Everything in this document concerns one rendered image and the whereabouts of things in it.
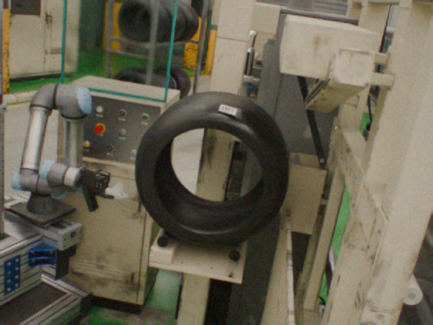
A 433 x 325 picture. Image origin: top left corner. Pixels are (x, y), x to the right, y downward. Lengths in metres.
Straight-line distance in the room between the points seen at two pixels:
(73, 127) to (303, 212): 1.07
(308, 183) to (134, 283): 1.27
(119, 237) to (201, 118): 1.24
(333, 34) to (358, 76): 0.15
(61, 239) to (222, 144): 0.89
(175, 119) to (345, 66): 0.67
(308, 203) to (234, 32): 0.77
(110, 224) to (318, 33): 1.73
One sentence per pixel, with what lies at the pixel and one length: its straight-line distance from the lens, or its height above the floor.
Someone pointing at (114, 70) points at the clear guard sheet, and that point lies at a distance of 2.54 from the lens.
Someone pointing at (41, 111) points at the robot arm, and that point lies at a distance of 2.23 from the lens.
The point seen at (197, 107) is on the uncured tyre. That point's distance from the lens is 1.73.
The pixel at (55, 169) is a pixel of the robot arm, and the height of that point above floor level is 1.08.
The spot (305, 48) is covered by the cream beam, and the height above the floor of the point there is 1.71.
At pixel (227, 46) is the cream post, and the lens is 2.05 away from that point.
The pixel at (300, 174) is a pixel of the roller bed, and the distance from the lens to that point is 2.08.
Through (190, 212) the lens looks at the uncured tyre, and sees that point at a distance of 2.11.
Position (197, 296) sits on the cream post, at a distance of 2.46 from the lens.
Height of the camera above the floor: 1.83
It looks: 19 degrees down
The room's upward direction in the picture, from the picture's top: 9 degrees clockwise
